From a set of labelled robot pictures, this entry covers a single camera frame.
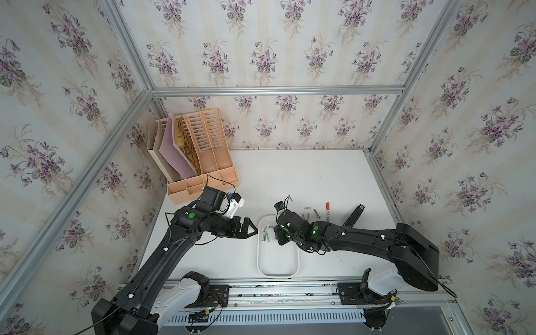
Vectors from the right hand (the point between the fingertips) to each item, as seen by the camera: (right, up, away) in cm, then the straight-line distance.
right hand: (276, 229), depth 82 cm
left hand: (-10, +3, -12) cm, 15 cm away
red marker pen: (+25, +6, +13) cm, 29 cm away
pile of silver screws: (-5, -4, +6) cm, 8 cm away
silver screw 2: (+7, +11, +19) cm, 23 cm away
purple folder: (-43, +31, +1) cm, 53 cm away
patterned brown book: (-43, +36, +15) cm, 59 cm away
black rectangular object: (+36, +3, +11) cm, 38 cm away
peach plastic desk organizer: (-36, +35, +34) cm, 61 cm away
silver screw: (+15, +6, +13) cm, 21 cm away
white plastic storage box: (-1, -12, -1) cm, 12 cm away
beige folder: (-48, +33, -2) cm, 59 cm away
